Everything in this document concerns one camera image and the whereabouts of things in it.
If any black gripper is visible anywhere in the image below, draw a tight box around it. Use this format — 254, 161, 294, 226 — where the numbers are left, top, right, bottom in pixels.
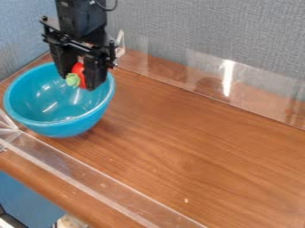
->
40, 0, 118, 91

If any red toy strawberry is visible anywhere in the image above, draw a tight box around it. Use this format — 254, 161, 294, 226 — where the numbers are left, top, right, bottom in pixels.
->
66, 62, 87, 89

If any blue bowl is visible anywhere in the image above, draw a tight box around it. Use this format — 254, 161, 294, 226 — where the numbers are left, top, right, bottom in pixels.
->
3, 62, 115, 138

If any clear acrylic back barrier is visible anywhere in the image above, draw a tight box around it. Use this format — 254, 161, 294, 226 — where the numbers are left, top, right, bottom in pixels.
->
119, 32, 305, 130

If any clear acrylic barrier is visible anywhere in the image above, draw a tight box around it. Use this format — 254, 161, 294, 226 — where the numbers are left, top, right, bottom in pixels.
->
119, 32, 305, 130
0, 108, 207, 228

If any clear acrylic front barrier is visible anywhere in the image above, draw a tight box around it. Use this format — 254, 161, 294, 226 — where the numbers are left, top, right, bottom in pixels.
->
0, 108, 207, 228

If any clear acrylic corner bracket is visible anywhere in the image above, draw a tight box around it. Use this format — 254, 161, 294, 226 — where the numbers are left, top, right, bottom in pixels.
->
115, 29, 126, 58

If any black cable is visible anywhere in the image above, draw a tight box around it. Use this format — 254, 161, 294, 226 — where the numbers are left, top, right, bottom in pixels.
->
90, 0, 119, 12

